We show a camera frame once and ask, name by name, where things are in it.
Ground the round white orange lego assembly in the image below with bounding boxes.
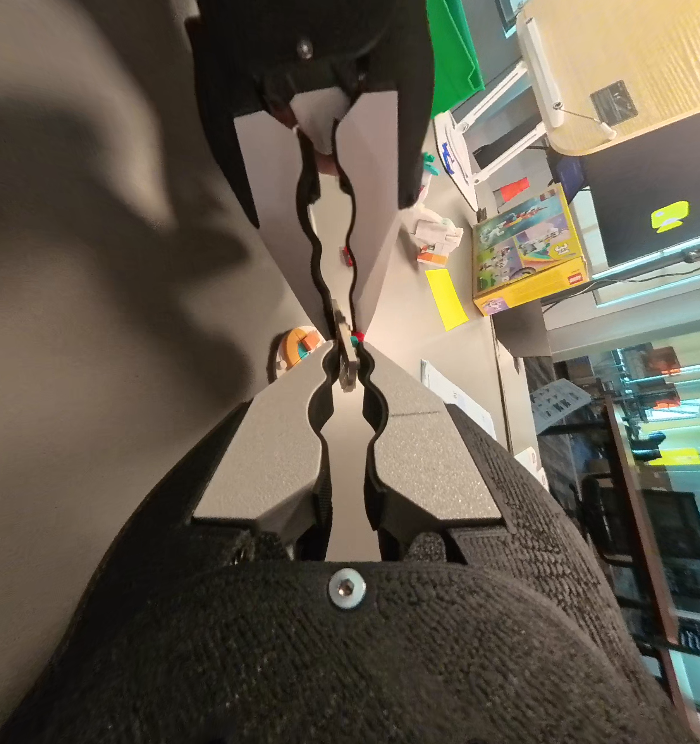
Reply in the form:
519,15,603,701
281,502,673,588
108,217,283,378
267,325,325,386

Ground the black cable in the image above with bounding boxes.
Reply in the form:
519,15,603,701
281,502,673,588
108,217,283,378
544,264,700,306

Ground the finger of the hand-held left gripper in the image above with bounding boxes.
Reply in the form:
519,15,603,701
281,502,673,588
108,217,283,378
332,89,401,335
232,112,336,338

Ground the yellow sticky note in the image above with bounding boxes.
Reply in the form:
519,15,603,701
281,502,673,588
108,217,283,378
424,267,470,332

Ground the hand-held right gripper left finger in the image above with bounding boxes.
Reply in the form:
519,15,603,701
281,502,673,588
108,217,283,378
192,340,335,534

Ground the lego instruction booklet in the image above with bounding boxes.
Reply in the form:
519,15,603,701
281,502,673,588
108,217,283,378
418,358,497,441

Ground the light wooden desk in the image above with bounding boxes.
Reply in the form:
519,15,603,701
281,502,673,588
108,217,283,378
515,0,700,157

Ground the white lego plate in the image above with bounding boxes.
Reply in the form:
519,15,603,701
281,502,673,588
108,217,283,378
332,298,363,391

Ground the white lego model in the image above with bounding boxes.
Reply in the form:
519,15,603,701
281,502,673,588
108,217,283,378
413,205,464,267

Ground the printed paper sheet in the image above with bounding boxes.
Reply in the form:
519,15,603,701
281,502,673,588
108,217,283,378
529,378,593,436

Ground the brown wooden rail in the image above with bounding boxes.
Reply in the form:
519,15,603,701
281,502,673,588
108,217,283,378
600,389,685,733

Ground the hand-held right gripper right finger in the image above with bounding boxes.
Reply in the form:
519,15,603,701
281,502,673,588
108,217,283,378
360,342,506,534

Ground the yellow lego box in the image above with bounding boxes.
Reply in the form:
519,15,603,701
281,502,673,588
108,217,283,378
471,182,590,317

